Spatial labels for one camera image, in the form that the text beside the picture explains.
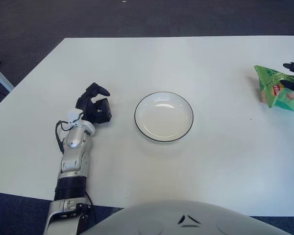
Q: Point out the white plate black rim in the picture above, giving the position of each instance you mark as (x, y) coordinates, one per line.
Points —
(164, 117)

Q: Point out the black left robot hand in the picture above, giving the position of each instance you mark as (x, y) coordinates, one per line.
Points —
(88, 107)

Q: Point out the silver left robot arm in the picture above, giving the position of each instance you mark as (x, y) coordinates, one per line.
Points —
(74, 139)

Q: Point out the grey robot torso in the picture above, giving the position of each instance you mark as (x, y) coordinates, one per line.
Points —
(186, 220)

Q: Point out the green chips snack bag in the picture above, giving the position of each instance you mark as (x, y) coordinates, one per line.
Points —
(284, 100)

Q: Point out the white left wrist connector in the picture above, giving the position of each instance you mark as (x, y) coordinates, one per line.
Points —
(74, 116)

